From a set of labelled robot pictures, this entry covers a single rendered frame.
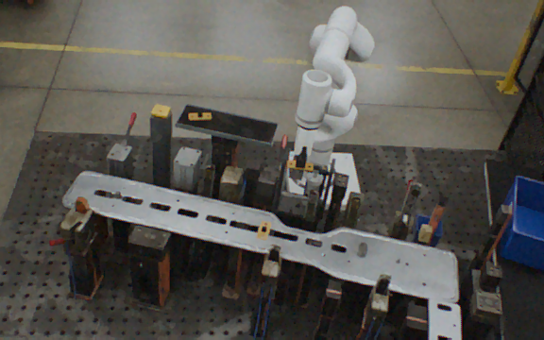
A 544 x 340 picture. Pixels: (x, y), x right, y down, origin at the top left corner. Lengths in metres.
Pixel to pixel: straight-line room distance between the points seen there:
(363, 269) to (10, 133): 2.75
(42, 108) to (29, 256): 2.06
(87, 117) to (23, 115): 0.41
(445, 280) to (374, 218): 0.65
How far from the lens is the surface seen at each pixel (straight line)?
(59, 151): 2.87
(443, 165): 3.05
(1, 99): 4.49
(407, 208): 2.12
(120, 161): 2.24
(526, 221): 2.40
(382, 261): 2.08
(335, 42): 1.88
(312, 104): 1.73
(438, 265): 2.14
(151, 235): 2.00
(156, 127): 2.31
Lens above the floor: 2.51
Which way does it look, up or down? 41 degrees down
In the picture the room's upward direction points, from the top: 8 degrees clockwise
